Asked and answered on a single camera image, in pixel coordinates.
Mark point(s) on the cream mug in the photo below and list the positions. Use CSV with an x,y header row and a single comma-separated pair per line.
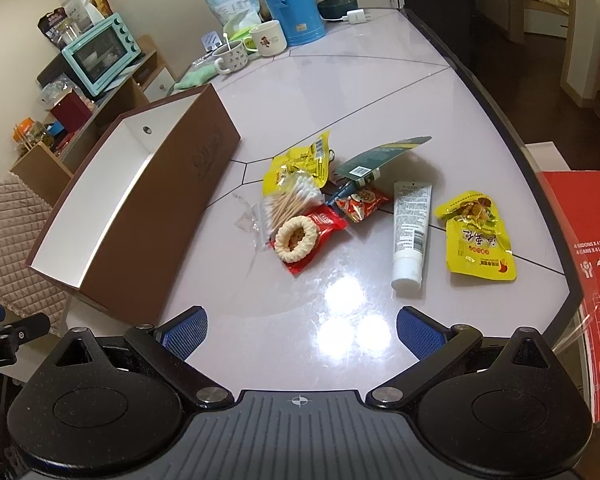
x,y
267,37

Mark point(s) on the brown cardboard box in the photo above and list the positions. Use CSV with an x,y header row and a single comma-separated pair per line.
x,y
190,160

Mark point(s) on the blue thermos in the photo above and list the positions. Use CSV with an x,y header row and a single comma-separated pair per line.
x,y
285,0

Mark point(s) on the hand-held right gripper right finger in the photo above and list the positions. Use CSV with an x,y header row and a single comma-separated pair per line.
x,y
420,332

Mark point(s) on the red carton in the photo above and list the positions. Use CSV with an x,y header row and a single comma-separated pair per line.
x,y
595,285

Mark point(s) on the wooden shelf cabinet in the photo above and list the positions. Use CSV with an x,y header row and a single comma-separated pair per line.
x,y
147,67

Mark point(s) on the white charger plug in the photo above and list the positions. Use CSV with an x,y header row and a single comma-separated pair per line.
x,y
357,16

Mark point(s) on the beige quilted cover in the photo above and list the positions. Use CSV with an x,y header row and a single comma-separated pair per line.
x,y
10,240

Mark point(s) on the dark purple snack bag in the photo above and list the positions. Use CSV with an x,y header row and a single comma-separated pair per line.
x,y
55,22

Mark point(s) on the green cloth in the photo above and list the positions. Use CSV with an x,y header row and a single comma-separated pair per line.
x,y
195,77

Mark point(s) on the white spoon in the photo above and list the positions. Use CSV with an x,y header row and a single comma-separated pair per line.
x,y
226,40

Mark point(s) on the small red candy packet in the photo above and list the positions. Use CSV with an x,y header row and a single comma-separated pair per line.
x,y
365,202

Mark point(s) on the patterned mug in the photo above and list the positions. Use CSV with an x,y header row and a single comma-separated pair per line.
x,y
230,60

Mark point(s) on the green tissue pack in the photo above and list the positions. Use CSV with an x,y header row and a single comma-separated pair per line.
x,y
240,25

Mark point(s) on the dark red box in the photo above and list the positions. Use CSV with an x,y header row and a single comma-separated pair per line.
x,y
70,112

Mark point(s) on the clear cracker packet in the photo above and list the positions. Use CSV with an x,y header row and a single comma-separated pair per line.
x,y
285,202

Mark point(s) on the orange lid jar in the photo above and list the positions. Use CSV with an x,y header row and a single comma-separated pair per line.
x,y
30,132

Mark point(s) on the black white appliance box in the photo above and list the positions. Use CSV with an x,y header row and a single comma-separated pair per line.
x,y
430,0

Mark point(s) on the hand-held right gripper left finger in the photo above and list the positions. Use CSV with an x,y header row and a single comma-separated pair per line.
x,y
185,332

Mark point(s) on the green snack packet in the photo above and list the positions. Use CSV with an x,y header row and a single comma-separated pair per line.
x,y
380,157

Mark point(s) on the white tube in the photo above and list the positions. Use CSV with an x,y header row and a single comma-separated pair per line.
x,y
410,230

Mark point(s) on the teal toaster oven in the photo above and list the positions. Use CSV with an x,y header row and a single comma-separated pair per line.
x,y
102,52

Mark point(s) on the brown snack bag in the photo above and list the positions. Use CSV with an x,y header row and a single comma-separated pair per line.
x,y
97,0

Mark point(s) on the red snack packet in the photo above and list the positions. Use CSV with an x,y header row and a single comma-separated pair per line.
x,y
330,222

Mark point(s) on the yellow snack packet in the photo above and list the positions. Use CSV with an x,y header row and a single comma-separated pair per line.
x,y
300,162
480,245

